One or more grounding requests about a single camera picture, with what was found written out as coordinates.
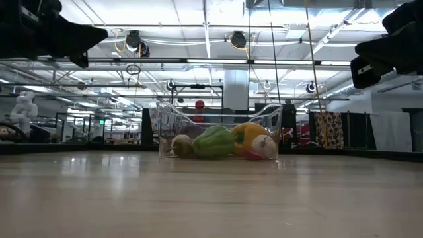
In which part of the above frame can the yellow bell pepper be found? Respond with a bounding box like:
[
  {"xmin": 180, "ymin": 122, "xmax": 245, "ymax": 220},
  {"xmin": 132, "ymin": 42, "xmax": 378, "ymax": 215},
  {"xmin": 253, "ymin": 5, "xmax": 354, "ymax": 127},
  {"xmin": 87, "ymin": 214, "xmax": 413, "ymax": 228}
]
[{"xmin": 231, "ymin": 122, "xmax": 270, "ymax": 155}]

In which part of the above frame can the silver ventilation duct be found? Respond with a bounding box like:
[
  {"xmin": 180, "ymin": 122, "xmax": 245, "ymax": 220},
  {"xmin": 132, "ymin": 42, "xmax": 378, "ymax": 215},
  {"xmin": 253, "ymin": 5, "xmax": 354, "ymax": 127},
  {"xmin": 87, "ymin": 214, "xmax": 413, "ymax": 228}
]
[{"xmin": 325, "ymin": 74, "xmax": 423, "ymax": 99}]

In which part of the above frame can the small red chili pepper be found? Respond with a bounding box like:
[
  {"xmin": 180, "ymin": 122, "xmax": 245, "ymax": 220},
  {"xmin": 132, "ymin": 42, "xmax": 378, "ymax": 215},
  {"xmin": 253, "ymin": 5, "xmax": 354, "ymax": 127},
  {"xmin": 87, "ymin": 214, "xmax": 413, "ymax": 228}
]
[{"xmin": 243, "ymin": 148, "xmax": 265, "ymax": 161}]

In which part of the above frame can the black partition panel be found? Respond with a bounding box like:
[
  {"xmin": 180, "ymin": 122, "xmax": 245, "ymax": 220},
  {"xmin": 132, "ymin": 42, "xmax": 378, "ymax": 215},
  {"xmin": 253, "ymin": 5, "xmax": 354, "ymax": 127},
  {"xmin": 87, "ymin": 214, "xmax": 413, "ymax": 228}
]
[{"xmin": 340, "ymin": 111, "xmax": 376, "ymax": 150}]

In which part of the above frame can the hanging coiled black cable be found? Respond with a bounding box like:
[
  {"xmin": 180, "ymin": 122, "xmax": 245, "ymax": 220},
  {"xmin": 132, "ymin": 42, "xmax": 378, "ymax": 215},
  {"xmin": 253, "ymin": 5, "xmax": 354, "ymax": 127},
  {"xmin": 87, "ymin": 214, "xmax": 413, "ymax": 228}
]
[{"xmin": 125, "ymin": 63, "xmax": 142, "ymax": 76}]

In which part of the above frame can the white humanoid figure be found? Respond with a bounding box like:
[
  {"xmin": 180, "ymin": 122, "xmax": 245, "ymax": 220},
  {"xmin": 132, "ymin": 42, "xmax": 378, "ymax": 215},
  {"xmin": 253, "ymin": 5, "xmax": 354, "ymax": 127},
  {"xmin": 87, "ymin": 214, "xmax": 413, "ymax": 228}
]
[{"xmin": 9, "ymin": 91, "xmax": 39, "ymax": 130}]

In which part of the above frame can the black gantry frame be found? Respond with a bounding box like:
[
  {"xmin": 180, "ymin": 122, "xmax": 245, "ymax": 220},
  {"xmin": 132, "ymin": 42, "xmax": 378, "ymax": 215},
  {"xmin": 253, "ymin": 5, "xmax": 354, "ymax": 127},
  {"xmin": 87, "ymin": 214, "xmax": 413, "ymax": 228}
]
[{"xmin": 171, "ymin": 84, "xmax": 224, "ymax": 112}]

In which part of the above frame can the long overhead light bar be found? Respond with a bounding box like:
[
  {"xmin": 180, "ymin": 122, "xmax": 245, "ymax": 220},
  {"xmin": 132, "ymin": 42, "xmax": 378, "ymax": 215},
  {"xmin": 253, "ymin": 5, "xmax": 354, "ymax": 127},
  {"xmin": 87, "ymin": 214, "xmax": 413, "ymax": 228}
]
[{"xmin": 0, "ymin": 56, "xmax": 353, "ymax": 67}]

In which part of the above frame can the white building column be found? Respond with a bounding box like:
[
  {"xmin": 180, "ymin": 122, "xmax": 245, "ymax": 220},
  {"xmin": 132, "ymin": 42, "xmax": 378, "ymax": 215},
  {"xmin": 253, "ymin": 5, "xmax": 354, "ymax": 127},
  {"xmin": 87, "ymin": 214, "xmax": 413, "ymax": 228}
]
[{"xmin": 223, "ymin": 69, "xmax": 249, "ymax": 112}]

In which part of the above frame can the long red green pepper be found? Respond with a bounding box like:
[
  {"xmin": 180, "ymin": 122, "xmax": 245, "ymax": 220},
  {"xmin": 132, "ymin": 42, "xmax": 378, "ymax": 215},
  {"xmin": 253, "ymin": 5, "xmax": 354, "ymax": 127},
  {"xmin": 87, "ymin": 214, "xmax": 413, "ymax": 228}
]
[{"xmin": 171, "ymin": 137, "xmax": 196, "ymax": 158}]

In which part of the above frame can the dark doorway panel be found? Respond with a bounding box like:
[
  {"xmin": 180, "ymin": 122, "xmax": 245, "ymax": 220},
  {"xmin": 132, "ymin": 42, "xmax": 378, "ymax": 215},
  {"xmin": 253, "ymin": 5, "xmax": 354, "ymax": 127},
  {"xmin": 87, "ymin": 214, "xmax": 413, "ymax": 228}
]
[{"xmin": 401, "ymin": 107, "xmax": 423, "ymax": 153}]

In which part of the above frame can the white hanging sheet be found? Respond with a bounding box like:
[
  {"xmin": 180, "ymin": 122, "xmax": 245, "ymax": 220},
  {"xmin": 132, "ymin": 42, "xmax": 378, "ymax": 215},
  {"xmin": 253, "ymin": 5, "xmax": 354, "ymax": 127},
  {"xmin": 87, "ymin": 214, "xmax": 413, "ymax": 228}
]
[{"xmin": 369, "ymin": 111, "xmax": 416, "ymax": 153}]

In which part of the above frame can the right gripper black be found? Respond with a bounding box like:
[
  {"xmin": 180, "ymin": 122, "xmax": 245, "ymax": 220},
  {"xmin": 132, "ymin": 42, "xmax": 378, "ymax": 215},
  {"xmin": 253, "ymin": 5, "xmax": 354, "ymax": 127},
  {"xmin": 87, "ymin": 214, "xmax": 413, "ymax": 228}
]
[{"xmin": 350, "ymin": 21, "xmax": 423, "ymax": 89}]

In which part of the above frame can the clear plastic bin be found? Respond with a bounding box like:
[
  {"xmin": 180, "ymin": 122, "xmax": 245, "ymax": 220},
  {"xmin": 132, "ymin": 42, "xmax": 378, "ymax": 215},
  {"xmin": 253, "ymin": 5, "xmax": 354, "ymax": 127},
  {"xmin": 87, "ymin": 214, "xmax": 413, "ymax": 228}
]
[
  {"xmin": 155, "ymin": 101, "xmax": 284, "ymax": 161},
  {"xmin": 178, "ymin": 110, "xmax": 267, "ymax": 133}
]

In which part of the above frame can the green chayote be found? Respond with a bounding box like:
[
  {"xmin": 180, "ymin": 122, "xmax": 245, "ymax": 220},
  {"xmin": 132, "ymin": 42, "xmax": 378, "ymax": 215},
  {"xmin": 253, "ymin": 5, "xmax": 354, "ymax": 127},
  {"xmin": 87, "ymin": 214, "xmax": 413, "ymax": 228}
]
[{"xmin": 192, "ymin": 124, "xmax": 236, "ymax": 158}]

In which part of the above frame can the person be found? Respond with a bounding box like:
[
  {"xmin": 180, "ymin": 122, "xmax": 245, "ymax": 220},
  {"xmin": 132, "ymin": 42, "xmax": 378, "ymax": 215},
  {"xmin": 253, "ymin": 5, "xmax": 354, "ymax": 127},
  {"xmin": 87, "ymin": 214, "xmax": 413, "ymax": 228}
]
[{"xmin": 192, "ymin": 100, "xmax": 206, "ymax": 124}]

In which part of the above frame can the patterned hanging cloth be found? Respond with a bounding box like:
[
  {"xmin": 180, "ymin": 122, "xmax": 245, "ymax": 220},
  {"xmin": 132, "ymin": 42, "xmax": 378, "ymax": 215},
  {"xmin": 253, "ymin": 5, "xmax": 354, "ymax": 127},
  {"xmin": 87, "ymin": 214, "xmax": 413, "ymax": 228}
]
[
  {"xmin": 313, "ymin": 111, "xmax": 344, "ymax": 150},
  {"xmin": 148, "ymin": 107, "xmax": 159, "ymax": 143}
]

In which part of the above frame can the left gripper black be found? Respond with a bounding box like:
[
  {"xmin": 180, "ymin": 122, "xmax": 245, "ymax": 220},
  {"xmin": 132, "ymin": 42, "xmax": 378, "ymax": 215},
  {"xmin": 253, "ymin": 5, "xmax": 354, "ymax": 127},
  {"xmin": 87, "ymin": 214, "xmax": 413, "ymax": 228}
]
[{"xmin": 0, "ymin": 0, "xmax": 109, "ymax": 69}]

